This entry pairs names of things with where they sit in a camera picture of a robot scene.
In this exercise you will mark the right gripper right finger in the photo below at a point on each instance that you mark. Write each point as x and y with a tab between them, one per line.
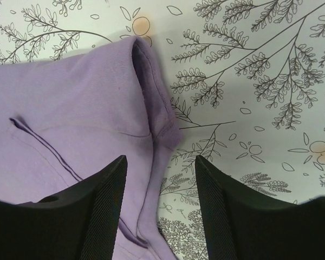
241	223

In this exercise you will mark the purple t shirt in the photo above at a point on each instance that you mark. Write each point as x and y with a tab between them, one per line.
63	121

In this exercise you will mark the floral patterned table mat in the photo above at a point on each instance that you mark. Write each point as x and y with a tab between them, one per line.
246	81

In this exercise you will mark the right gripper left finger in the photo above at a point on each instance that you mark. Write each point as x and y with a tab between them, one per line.
79	222

